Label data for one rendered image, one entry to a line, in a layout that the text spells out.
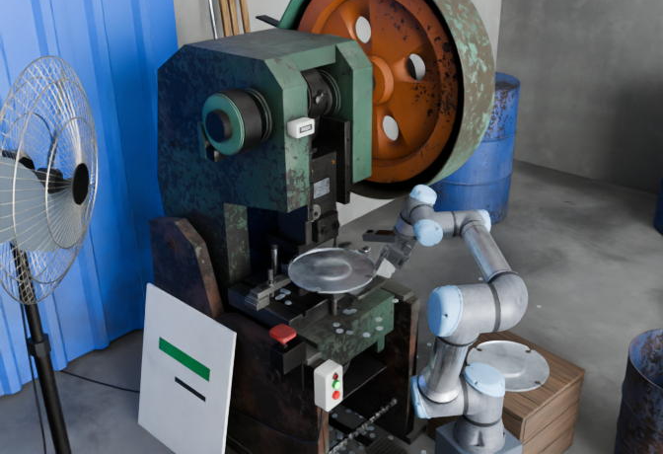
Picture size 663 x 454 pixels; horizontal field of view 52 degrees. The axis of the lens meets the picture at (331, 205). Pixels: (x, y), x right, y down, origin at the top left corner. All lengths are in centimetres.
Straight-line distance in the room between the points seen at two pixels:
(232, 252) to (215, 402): 53
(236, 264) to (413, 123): 77
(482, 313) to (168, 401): 147
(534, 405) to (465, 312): 91
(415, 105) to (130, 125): 136
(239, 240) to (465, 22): 102
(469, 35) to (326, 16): 57
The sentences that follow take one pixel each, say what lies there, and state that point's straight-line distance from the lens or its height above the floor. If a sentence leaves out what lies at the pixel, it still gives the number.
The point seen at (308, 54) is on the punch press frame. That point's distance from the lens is 206.
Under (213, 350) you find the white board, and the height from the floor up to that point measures 49.
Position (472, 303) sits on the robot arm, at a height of 105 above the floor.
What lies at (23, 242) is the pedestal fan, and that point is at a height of 125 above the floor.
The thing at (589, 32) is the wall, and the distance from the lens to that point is 520.
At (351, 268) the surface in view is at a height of 78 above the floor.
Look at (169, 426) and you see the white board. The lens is 279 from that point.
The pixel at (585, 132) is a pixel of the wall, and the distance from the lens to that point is 534.
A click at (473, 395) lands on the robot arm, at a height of 64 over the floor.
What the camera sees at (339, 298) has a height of 70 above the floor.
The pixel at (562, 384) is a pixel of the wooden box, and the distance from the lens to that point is 260.
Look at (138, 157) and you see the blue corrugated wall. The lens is 319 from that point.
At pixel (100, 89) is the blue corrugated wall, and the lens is 302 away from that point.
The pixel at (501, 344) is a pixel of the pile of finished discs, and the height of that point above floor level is 35.
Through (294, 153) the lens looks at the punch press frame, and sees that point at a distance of 198.
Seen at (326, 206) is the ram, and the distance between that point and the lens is 222.
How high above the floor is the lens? 190
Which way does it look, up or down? 24 degrees down
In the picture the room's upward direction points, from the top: 1 degrees counter-clockwise
